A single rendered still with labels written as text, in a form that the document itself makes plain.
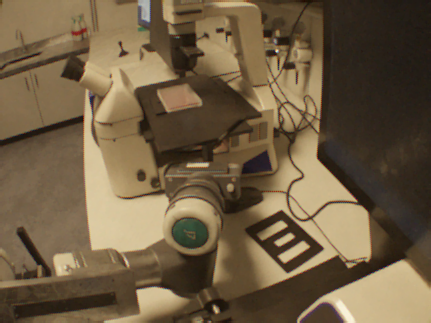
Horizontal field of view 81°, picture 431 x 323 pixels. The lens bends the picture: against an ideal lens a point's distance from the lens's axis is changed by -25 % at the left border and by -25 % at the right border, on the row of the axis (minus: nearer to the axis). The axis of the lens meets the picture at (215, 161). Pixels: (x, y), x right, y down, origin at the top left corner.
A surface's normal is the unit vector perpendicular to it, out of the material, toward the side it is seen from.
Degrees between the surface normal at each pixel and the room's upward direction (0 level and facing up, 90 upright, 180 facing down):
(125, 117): 90
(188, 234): 70
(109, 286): 62
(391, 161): 93
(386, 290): 8
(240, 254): 0
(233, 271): 0
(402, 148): 93
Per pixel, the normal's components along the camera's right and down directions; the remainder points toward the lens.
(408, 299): 0.12, -0.84
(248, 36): 0.35, 0.54
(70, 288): 0.56, 0.00
